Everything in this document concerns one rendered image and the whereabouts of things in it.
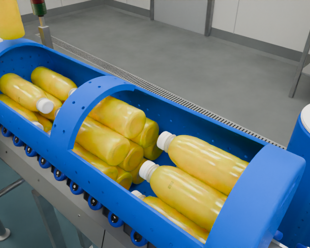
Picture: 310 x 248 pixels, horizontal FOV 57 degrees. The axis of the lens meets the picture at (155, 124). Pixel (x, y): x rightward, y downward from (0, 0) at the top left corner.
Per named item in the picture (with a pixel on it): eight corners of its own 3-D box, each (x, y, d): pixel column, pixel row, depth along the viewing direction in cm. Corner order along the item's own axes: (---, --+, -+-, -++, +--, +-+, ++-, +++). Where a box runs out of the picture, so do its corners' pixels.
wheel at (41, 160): (49, 157, 82) (55, 157, 83) (41, 150, 84) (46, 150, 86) (44, 171, 82) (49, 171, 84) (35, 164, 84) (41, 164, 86)
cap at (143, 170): (151, 183, 60) (145, 179, 61) (161, 167, 61) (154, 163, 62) (143, 179, 57) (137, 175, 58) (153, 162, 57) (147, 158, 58)
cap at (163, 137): (165, 139, 58) (158, 135, 59) (163, 154, 60) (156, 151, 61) (176, 132, 60) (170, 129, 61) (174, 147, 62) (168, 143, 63)
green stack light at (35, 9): (38, 16, 132) (35, 5, 129) (30, 13, 135) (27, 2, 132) (49, 13, 136) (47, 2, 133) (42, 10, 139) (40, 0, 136)
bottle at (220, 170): (249, 181, 46) (160, 135, 56) (239, 211, 50) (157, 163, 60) (265, 162, 51) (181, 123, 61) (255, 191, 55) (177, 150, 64)
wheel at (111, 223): (124, 214, 66) (129, 213, 68) (110, 204, 69) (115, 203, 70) (116, 232, 67) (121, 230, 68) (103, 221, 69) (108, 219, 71)
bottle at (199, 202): (228, 242, 52) (150, 190, 61) (246, 207, 53) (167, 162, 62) (220, 242, 46) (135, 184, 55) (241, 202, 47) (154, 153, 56)
